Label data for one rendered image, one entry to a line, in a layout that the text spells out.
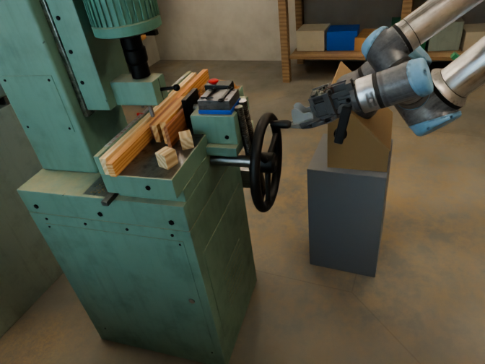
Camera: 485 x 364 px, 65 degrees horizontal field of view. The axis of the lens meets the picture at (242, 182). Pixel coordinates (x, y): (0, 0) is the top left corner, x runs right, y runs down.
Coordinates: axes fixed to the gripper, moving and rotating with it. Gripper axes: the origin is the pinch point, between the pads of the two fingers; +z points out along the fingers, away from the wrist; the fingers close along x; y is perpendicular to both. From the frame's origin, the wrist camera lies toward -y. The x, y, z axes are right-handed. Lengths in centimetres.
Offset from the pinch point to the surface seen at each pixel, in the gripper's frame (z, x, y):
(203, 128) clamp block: 21.7, 7.0, 10.3
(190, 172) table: 23.5, 20.6, 4.5
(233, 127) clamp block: 13.0, 6.9, 7.6
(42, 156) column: 74, 17, 23
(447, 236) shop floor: -26, -60, -106
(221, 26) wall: 156, -329, 2
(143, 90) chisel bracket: 30.9, 9.6, 27.0
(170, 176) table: 23.0, 28.6, 8.7
